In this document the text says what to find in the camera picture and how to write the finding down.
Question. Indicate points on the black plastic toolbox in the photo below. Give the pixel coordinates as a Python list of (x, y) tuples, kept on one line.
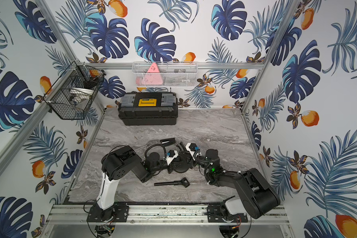
[(148, 109)]

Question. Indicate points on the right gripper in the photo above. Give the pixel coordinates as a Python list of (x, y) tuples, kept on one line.
[(192, 163)]

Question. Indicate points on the black wire basket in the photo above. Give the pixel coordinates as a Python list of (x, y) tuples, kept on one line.
[(76, 91)]

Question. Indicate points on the black round stand base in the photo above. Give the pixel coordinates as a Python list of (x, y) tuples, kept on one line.
[(180, 166)]

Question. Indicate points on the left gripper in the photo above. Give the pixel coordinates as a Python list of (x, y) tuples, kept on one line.
[(175, 160)]

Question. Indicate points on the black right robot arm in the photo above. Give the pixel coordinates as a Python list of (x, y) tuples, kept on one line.
[(256, 197)]

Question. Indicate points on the aluminium front rail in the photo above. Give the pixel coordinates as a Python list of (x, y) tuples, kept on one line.
[(200, 214)]

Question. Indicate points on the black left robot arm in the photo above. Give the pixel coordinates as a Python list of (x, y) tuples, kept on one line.
[(122, 160)]

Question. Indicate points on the white mesh wall basket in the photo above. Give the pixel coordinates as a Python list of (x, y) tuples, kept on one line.
[(174, 74)]

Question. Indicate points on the pink triangular object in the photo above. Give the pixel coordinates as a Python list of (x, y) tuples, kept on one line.
[(150, 78)]

